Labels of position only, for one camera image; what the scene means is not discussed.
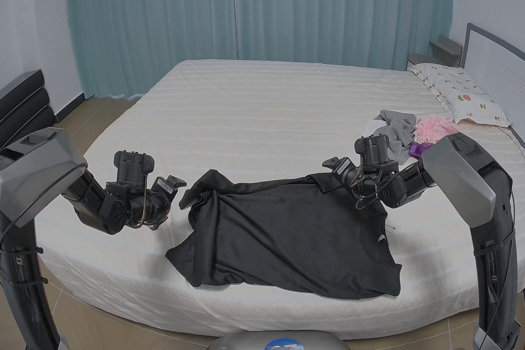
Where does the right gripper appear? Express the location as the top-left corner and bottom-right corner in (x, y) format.
(322, 157), (370, 199)

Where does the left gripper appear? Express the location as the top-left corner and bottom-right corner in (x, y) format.
(141, 175), (188, 229)

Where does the black T-shirt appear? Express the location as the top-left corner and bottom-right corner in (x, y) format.
(165, 169), (403, 298)

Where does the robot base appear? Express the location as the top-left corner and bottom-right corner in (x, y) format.
(209, 334), (345, 350)

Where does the bed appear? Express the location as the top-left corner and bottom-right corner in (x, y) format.
(37, 22), (525, 341)

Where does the white garment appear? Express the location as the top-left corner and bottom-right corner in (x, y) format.
(361, 119), (388, 136)

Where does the grey garment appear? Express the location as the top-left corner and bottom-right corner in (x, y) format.
(373, 109), (418, 160)

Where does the purple garment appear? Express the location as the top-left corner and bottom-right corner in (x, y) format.
(409, 141), (435, 160)

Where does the pink garment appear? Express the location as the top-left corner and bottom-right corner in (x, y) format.
(412, 115), (460, 146)

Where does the white printed pillow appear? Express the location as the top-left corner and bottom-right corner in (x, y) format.
(407, 62), (513, 129)

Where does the grey bedside table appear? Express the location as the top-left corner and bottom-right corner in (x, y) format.
(407, 34), (464, 68)

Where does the black chest of drawers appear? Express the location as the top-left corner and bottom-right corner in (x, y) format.
(0, 69), (56, 150)

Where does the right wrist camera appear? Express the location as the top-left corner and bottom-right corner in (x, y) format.
(332, 157), (351, 180)

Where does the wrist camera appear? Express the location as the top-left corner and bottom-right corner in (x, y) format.
(332, 157), (351, 180)
(154, 176), (179, 200)

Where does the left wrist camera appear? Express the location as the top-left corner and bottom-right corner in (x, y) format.
(154, 176), (179, 200)

